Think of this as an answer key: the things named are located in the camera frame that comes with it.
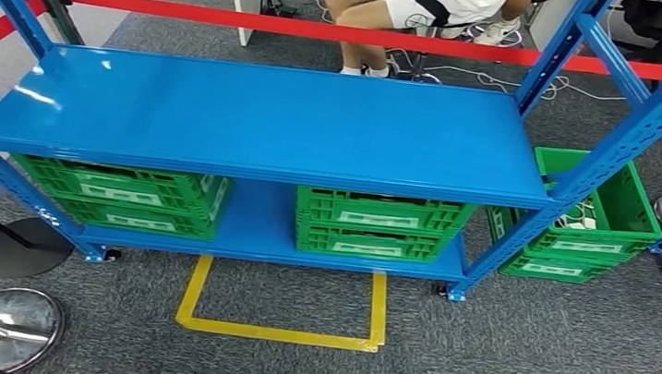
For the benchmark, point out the small black bag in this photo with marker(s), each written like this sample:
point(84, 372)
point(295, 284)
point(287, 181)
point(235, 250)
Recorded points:
point(279, 7)

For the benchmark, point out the chrome swivel chair base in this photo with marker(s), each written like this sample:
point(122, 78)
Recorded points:
point(501, 34)

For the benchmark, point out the green plastic crate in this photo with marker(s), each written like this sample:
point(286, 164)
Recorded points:
point(313, 242)
point(82, 216)
point(316, 208)
point(630, 211)
point(61, 179)
point(513, 267)

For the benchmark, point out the black round stool chrome base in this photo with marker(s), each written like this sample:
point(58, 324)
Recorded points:
point(419, 53)

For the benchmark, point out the black pole stanchion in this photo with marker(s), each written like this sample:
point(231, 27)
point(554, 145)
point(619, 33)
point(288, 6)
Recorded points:
point(23, 248)

